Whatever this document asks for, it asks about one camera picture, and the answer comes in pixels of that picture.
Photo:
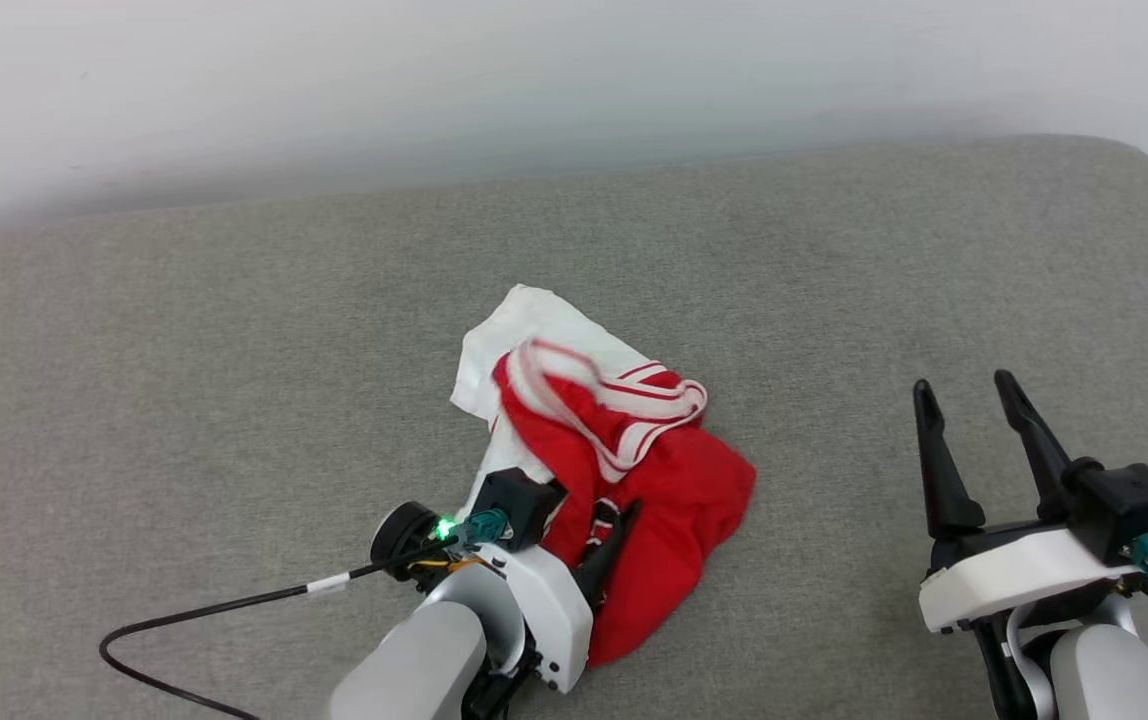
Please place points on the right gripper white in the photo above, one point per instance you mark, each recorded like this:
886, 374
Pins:
1014, 570

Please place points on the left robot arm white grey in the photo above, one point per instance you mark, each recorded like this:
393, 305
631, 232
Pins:
424, 655

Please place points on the grey fabric sofa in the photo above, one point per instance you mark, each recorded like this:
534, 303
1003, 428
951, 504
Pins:
234, 380

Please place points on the red and white jersey garment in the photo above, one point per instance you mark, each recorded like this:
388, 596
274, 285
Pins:
674, 490

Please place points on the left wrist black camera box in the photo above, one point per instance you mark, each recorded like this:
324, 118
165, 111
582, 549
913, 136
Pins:
519, 500

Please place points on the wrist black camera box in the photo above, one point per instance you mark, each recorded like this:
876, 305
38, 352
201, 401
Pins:
519, 500
1129, 505

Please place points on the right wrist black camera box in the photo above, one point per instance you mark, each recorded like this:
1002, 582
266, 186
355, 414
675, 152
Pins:
1129, 505

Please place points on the teal left camera connector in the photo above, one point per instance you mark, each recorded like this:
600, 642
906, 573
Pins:
484, 525

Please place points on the black round left wrist flange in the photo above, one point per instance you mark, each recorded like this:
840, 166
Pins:
399, 535

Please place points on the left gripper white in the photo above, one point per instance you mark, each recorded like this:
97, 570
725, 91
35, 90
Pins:
549, 605

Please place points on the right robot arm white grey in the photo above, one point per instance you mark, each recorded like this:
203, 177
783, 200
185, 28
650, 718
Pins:
1104, 670

